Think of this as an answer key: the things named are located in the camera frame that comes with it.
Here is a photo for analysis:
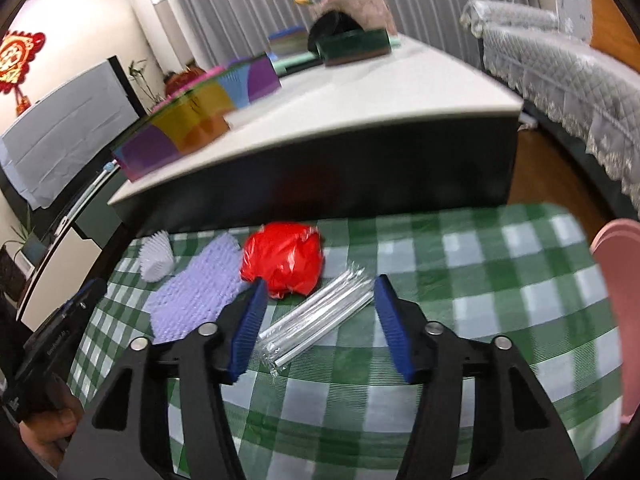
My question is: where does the bamboo plant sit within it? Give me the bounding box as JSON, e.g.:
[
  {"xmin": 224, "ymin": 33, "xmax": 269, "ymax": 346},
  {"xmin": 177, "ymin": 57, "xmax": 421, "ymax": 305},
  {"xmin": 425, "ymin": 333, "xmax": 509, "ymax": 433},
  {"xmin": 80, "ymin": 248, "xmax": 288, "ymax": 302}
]
[{"xmin": 127, "ymin": 59, "xmax": 167, "ymax": 114}]

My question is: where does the clear straws bundle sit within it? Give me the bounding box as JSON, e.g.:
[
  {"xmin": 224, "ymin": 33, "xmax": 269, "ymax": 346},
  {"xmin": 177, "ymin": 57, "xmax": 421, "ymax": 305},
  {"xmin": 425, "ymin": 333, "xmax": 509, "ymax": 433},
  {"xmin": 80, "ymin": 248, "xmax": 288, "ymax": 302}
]
[{"xmin": 256, "ymin": 262, "xmax": 376, "ymax": 377}]

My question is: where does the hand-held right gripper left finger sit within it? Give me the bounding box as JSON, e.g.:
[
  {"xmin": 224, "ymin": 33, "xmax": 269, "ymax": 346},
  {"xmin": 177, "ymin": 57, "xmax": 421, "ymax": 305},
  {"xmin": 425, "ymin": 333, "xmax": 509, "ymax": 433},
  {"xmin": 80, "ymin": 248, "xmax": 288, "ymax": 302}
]
[{"xmin": 62, "ymin": 279, "xmax": 269, "ymax": 480}]

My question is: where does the grey curtain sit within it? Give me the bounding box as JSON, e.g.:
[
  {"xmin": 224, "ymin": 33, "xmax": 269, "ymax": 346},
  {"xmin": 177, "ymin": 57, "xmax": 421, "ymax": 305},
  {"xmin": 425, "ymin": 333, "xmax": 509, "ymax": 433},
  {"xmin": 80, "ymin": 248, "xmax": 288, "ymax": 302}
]
[{"xmin": 149, "ymin": 0, "xmax": 502, "ymax": 67}]

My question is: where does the green white television cabinet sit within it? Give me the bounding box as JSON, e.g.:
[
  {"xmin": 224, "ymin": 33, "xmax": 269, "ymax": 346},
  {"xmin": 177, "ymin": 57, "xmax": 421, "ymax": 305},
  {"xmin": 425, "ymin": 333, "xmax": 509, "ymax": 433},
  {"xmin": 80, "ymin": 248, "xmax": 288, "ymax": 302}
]
[{"xmin": 15, "ymin": 160, "xmax": 132, "ymax": 322}]

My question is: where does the pink plastic bin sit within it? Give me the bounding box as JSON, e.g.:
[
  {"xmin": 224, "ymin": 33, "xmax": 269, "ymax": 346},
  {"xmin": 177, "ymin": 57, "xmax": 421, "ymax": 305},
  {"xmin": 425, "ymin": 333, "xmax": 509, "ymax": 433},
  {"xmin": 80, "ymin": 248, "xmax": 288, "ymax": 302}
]
[{"xmin": 589, "ymin": 217, "xmax": 640, "ymax": 427}]

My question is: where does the dark green box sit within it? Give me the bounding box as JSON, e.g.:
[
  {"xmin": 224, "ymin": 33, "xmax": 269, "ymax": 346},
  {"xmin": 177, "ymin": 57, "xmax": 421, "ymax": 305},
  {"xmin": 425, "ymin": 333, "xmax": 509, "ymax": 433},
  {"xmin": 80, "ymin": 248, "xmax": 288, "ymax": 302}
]
[{"xmin": 316, "ymin": 29, "xmax": 392, "ymax": 68}]

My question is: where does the red plastic bag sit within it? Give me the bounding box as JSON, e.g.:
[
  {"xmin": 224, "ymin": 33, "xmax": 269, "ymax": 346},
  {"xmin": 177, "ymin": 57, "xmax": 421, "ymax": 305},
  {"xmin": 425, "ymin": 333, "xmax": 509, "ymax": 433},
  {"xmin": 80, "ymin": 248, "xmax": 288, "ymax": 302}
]
[{"xmin": 240, "ymin": 221, "xmax": 326, "ymax": 301}]

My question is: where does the person's left hand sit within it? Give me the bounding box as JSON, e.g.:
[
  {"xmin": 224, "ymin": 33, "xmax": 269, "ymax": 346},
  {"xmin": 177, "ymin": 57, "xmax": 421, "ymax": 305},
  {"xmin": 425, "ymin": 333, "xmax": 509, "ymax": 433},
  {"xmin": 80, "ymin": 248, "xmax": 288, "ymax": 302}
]
[{"xmin": 20, "ymin": 394, "xmax": 85, "ymax": 465}]

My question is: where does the grey quilted sofa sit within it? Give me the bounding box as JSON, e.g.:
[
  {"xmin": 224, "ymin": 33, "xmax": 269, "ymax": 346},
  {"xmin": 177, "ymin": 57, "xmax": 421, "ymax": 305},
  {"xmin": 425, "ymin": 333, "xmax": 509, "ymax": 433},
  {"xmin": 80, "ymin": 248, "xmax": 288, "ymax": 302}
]
[{"xmin": 459, "ymin": 0, "xmax": 640, "ymax": 212}]

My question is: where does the cloth covered television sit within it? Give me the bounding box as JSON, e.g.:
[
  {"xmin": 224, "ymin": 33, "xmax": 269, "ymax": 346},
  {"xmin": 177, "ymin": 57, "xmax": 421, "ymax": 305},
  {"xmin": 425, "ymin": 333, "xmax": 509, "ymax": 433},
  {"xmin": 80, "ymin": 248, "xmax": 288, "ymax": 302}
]
[{"xmin": 0, "ymin": 56, "xmax": 142, "ymax": 211}]

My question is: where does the green checked tablecloth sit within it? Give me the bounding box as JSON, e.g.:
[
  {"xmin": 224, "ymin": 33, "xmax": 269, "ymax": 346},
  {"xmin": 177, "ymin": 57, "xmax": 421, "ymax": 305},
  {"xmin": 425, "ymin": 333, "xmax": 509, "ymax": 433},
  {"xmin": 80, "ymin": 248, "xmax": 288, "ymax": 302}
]
[{"xmin": 65, "ymin": 202, "xmax": 627, "ymax": 480}]

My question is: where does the blue box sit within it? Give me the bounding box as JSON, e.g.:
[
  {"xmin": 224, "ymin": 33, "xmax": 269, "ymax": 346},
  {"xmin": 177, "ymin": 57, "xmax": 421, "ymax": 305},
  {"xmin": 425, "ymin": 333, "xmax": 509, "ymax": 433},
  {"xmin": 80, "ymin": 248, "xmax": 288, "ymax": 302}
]
[{"xmin": 268, "ymin": 26, "xmax": 309, "ymax": 57}]

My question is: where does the red knot wall decoration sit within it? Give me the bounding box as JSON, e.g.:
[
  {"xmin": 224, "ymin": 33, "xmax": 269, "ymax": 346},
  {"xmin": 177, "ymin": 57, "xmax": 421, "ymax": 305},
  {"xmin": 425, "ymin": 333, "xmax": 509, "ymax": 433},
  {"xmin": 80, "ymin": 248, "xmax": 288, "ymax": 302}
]
[{"xmin": 0, "ymin": 30, "xmax": 47, "ymax": 117}]

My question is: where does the small potted plant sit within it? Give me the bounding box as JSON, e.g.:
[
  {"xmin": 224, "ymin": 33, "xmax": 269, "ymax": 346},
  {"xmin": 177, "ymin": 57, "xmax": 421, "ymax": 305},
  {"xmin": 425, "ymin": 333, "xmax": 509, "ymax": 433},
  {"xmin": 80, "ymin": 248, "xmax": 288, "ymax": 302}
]
[{"xmin": 0, "ymin": 207, "xmax": 43, "ymax": 283}]

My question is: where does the red round pot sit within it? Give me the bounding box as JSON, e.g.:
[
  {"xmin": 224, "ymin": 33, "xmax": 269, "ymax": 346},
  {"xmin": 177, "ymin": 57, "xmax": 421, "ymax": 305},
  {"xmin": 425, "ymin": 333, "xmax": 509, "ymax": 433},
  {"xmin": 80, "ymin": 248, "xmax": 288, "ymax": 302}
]
[{"xmin": 165, "ymin": 67, "xmax": 212, "ymax": 97}]

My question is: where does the colourful cardboard box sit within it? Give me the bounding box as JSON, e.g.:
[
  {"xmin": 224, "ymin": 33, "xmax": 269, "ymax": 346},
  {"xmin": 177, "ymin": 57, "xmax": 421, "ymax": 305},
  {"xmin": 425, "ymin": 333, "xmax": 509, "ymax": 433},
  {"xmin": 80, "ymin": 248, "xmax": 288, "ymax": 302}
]
[{"xmin": 111, "ymin": 55, "xmax": 282, "ymax": 183}]

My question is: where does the white standing air conditioner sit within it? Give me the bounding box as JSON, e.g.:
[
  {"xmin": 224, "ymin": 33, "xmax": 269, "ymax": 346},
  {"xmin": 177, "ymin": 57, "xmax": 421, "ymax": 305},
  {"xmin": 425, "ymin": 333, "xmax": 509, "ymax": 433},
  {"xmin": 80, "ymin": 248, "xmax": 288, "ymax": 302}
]
[{"xmin": 131, "ymin": 0, "xmax": 202, "ymax": 77}]

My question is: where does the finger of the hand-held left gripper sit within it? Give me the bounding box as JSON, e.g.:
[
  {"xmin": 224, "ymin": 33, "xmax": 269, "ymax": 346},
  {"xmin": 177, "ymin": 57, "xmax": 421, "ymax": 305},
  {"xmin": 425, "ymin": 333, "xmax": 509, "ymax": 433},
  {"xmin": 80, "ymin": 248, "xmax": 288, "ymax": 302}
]
[{"xmin": 64, "ymin": 278, "xmax": 109, "ymax": 314}]

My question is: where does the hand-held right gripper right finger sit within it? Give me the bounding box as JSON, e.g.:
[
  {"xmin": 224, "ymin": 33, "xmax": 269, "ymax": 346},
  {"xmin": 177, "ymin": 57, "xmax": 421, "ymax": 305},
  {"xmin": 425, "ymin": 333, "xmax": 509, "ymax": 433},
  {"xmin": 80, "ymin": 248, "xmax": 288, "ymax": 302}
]
[{"xmin": 372, "ymin": 274, "xmax": 586, "ymax": 480}]

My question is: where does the white top black coffee table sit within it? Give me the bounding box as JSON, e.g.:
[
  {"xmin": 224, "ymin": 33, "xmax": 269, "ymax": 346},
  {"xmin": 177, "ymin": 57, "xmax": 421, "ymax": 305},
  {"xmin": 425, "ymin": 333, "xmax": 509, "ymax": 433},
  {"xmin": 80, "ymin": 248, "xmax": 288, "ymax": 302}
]
[{"xmin": 107, "ymin": 32, "xmax": 525, "ymax": 237}]

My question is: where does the white rod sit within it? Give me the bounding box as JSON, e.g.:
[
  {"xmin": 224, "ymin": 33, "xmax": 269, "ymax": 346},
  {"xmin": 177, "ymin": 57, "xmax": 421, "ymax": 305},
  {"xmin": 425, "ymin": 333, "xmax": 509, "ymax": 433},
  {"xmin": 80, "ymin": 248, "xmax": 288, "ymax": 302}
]
[{"xmin": 59, "ymin": 160, "xmax": 122, "ymax": 228}]

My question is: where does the orange cushion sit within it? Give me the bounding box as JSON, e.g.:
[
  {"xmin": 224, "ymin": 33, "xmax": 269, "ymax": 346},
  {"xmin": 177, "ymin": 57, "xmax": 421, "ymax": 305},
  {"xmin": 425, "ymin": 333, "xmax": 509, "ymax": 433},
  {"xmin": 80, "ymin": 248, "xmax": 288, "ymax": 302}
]
[{"xmin": 590, "ymin": 0, "xmax": 640, "ymax": 72}]

